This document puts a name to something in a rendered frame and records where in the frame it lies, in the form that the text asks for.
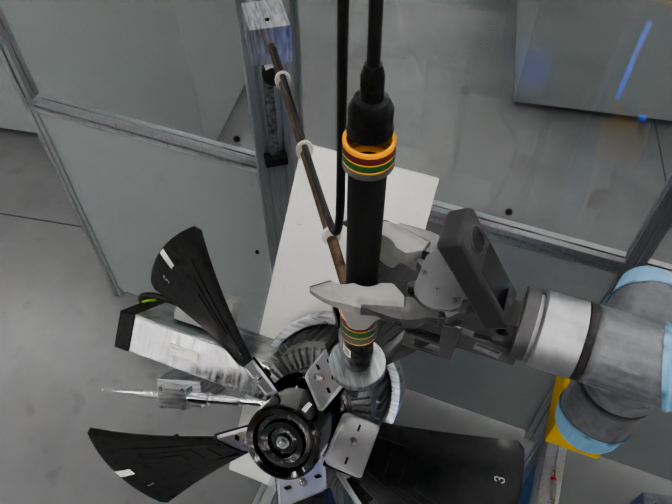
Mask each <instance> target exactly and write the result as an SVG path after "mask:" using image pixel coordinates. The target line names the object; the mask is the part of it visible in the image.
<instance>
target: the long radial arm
mask: <svg viewBox="0 0 672 504"><path fill-rule="evenodd" d="M174 310H175V305H172V304H169V303H163V304H161V305H158V306H156V307H153V308H151V309H148V310H146V311H144V312H141V313H139V314H136V315H135V320H134V326H133V331H132V337H131V343H130V348H129V351H131V352H134V353H136V354H139V355H142V356H144V357H147V358H150V359H152V360H155V361H158V362H161V363H163V364H166V365H169V366H171V367H174V368H177V369H179V370H182V371H185V372H187V373H190V374H193V375H195V376H198V377H201V378H204V379H206V380H209V381H212V382H214V383H217V384H220V385H222V386H225V387H228V388H230V389H233V390H236V391H238V392H241V393H244V394H247V395H249V396H252V397H255V398H257V399H260V400H262V398H263V397H264V396H267V395H265V394H264V393H262V390H261V389H260V387H259V386H258V385H257V384H256V383H253V378H252V377H251V376H250V374H249V373H248V372H247V370H246V369H245V367H242V366H240V367H238V365H237V364H236V362H235V361H234V360H233V358H232V357H231V356H230V354H229V353H228V352H227V351H226V350H225V349H224V348H223V347H222V346H221V345H220V344H219V343H218V342H217V341H216V340H215V339H214V338H213V337H212V336H211V335H210V334H209V333H208V332H207V331H205V330H204V329H203V328H200V327H197V326H194V325H191V324H188V323H186V322H183V321H180V320H177V319H175V318H174ZM237 328H238V330H239V332H240V334H241V336H242V338H243V341H244V343H245V345H246V347H247V349H248V351H249V353H250V355H251V356H252V357H255V358H256V359H257V361H258V362H259V363H260V365H261V366H262V367H263V368H265V367H266V368H268V370H269V369H272V368H273V369H274V367H273V366H272V364H274V363H276V362H277V359H278V358H280V357H281V356H282V355H283V354H284V353H285V352H286V351H285V352H284V353H283V354H282V355H280V356H279V357H278V358H277V359H275V358H274V357H273V356H272V355H273V354H274V353H275V352H277V351H278V349H279V348H275V347H272V346H270V345H271V344H272V342H273V341H274V339H273V338H270V337H267V336H264V335H261V334H258V333H255V332H252V331H249V330H247V329H244V328H241V327H238V326H237Z"/></svg>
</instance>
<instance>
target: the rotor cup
mask: <svg viewBox="0 0 672 504"><path fill-rule="evenodd" d="M307 371H308V369H299V370H294V371H291V372H289V373H287V374H285V375H284V376H282V377H281V378H280V379H279V380H278V381H277V382H276V383H275V384H276V385H277V387H278V388H279V389H280V391H278V392H277V393H275V394H273V395H270V396H267V399H266V401H268V400H269V401H268V402H267V403H266V404H265V405H264V406H263V407H262V408H260V409H259V410H258V411H257V412H256V413H255V414H254V415H253V416H252V418H251V419H250V422H249V424H248V427H247V431H246V444H247V448H248V451H249V454H250V456H251V458H252V459H253V461H254V462H255V464H256V465H257V466H258V467H259V468H260V469H261V470H262V471H264V472H265V473H267V474H268V475H270V476H272V477H275V478H278V479H282V480H293V479H298V478H301V477H303V476H305V475H306V474H308V473H309V472H310V471H312V470H313V468H314V467H315V466H316V464H317V463H318V461H319V460H320V458H321V457H322V456H321V452H322V451H323V449H324V448H325V446H326V445H327V444H328V445H327V448H326V450H325V451H324V453H326V452H327V450H328V448H329V445H330V443H331V440H332V438H333V435H334V433H335V431H336V428H337V426H338V423H339V421H340V418H341V416H342V415H343V414H344V413H350V407H349V403H348V400H347V398H346V396H345V394H344V392H343V393H342V394H341V396H340V397H339V399H338V400H337V402H336V403H335V404H334V406H333V407H332V409H331V410H330V412H329V413H328V415H325V413H324V411H320V410H318V408H317V406H316V404H315V401H314V399H313V396H312V394H311V392H310V389H309V387H308V384H307V382H306V380H305V375H306V372H307ZM308 402H310V403H311V404H312V405H311V406H310V408H309V409H308V410H307V411H306V413H305V412H304V411H303V410H302V409H303V407H304V406H305V405H306V404H307V403H308ZM278 436H285V437H287V438H288V440H289V446H288V447H287V448H286V449H281V448H279V447H278V446H277V444H276V439H277V437H278ZM324 453H323V454H324ZM323 454H322V455H323ZM320 456H321V457H320Z"/></svg>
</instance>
